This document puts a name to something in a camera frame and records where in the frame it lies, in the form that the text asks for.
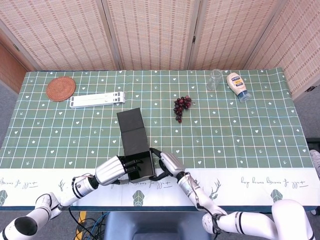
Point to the dark red grape bunch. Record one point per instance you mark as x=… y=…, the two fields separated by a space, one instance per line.
x=180 y=105

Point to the grey knit shoe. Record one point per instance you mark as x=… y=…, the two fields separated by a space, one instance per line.
x=315 y=162

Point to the white rectangular device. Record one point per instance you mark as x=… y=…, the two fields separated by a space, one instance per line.
x=97 y=99

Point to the mayonnaise squeeze bottle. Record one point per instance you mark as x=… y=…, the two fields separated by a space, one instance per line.
x=236 y=83

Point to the round woven rattan coaster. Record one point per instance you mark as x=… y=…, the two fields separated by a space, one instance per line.
x=60 y=88

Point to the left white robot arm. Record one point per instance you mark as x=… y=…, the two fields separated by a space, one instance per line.
x=42 y=207

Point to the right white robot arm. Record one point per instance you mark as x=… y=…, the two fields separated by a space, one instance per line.
x=250 y=217

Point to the black cardboard box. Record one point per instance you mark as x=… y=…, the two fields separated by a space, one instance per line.
x=133 y=140

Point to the bamboo folding screen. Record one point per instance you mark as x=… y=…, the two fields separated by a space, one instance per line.
x=150 y=32

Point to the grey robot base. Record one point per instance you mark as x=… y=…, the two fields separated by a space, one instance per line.
x=155 y=227

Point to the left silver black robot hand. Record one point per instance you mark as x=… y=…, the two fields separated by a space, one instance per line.
x=110 y=171

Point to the clear glass cup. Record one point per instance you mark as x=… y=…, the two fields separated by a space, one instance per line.
x=213 y=81

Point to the green checked tablecloth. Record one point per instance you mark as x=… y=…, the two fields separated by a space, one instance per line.
x=225 y=130

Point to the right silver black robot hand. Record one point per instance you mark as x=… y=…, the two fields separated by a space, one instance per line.
x=171 y=163

